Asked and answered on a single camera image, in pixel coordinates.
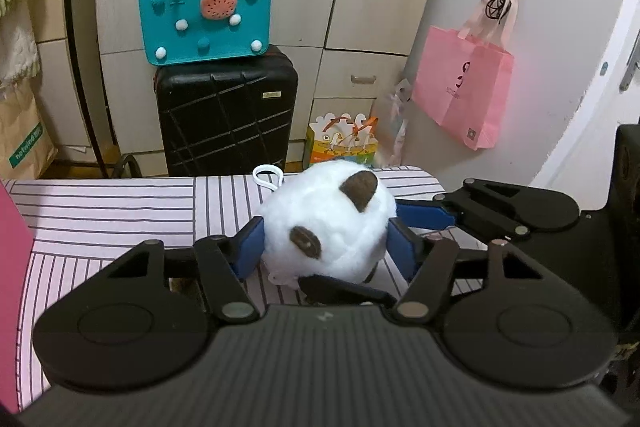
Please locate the white brown plush toy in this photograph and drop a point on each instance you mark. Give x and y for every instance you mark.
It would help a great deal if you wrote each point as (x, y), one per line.
(329, 220)

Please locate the white wardrobe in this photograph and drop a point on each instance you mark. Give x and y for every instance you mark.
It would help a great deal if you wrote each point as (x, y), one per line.
(99, 57)

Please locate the teal felt handbag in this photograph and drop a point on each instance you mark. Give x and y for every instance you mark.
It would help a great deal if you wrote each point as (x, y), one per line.
(178, 32)

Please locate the pink cardboard box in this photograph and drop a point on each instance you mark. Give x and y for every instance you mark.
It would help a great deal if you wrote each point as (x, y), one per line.
(15, 248)

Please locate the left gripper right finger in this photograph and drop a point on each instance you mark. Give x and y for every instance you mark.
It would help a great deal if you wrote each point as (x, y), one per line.
(428, 268)

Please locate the pink paper bag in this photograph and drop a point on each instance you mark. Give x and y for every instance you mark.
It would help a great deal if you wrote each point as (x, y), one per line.
(464, 76)

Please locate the colourful gift bag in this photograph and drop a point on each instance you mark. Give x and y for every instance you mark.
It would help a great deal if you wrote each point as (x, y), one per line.
(341, 136)

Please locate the striped pink tablecloth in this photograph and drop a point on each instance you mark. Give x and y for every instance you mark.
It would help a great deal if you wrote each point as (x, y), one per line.
(80, 226)

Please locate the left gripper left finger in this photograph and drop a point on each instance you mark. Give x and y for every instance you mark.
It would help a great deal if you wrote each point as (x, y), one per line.
(224, 263)

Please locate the brown paper bag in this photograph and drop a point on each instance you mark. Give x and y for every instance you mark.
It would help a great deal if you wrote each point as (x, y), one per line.
(27, 150)

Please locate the black suitcase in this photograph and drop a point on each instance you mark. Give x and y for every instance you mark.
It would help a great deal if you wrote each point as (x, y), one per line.
(226, 117)

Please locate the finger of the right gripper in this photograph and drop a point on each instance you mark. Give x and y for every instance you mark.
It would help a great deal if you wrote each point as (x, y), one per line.
(334, 292)
(424, 214)

